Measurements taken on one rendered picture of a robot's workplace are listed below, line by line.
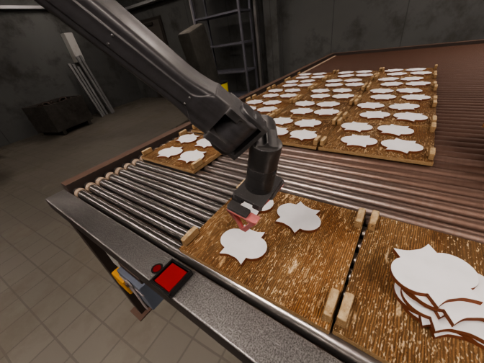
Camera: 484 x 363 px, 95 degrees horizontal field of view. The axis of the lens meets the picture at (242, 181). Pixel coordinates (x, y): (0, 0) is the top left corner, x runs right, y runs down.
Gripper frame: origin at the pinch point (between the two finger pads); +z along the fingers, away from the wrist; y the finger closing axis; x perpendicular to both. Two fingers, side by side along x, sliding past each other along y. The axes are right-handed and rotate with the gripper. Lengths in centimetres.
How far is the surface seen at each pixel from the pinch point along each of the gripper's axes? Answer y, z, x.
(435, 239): 19.6, 2.2, -39.1
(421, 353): -8.0, 2.5, -35.9
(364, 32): 520, 16, 44
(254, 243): -0.3, 10.7, -1.7
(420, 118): 102, 3, -38
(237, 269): -8.2, 11.8, -1.4
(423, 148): 67, 2, -38
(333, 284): -2.2, 6.5, -21.6
